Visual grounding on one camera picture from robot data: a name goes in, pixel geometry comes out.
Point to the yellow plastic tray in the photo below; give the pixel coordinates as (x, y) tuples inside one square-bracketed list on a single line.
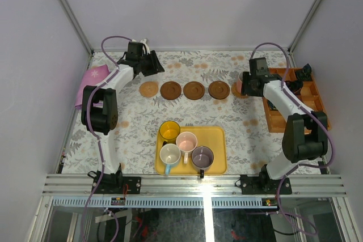
[(212, 137)]

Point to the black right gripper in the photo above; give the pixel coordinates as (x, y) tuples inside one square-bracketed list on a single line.
[(246, 77)]

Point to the woven rattan coaster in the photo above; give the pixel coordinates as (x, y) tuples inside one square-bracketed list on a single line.
[(149, 89), (235, 92)]

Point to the yellow glass mug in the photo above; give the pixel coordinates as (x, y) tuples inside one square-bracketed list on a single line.
[(169, 131)]

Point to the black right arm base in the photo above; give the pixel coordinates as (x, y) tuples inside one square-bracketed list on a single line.
[(262, 184)]

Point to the light pink mug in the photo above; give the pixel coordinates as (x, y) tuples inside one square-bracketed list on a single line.
[(186, 142)]

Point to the white blue-handled mug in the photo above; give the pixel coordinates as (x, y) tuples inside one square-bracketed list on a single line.
[(170, 156)]

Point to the orange wooden divided tray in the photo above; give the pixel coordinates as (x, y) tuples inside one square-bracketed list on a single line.
[(312, 103)]

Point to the salmon pink mug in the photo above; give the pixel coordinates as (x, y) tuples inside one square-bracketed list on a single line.
[(239, 83)]

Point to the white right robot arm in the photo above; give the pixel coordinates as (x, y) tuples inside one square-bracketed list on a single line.
[(305, 135)]

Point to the pink star-patterned cloth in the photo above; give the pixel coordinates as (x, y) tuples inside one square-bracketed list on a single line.
[(91, 77)]

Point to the dark orange-patterned rolled tie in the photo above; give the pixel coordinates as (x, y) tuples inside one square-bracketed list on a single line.
[(294, 86)]

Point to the purple black-handled mug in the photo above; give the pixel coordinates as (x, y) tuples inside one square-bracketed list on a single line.
[(202, 159)]

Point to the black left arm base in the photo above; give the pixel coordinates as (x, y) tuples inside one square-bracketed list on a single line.
[(115, 183)]

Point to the brown wooden coaster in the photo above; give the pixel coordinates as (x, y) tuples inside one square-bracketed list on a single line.
[(170, 90), (194, 90), (219, 90)]

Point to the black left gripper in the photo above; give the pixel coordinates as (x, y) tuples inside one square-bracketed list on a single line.
[(151, 62)]

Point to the dark green rolled tie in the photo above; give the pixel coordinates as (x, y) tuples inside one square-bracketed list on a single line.
[(304, 74)]

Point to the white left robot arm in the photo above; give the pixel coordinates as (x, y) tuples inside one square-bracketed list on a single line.
[(99, 103)]

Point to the aluminium frame rail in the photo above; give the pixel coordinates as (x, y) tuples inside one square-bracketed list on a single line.
[(307, 186)]

